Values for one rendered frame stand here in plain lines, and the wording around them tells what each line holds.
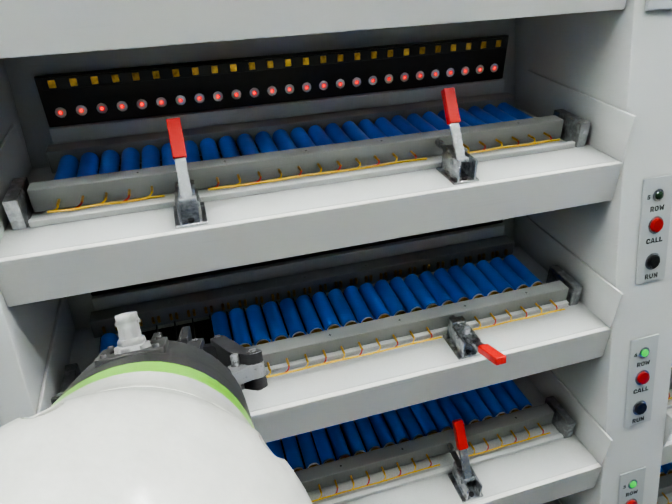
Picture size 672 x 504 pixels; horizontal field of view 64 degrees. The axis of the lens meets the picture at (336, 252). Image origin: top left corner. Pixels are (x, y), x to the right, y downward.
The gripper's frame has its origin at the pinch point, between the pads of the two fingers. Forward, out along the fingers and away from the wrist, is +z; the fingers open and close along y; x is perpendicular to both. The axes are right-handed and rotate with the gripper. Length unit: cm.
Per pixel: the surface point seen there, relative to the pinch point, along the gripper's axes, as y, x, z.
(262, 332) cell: -8.8, 2.1, 11.8
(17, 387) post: 13.2, 0.6, 2.6
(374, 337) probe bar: -20.6, 4.8, 8.6
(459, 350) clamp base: -29.0, 7.6, 5.4
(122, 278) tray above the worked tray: 3.1, -7.0, 1.5
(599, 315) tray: -47.7, 7.7, 5.8
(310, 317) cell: -14.6, 1.7, 12.5
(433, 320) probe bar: -27.8, 4.3, 8.2
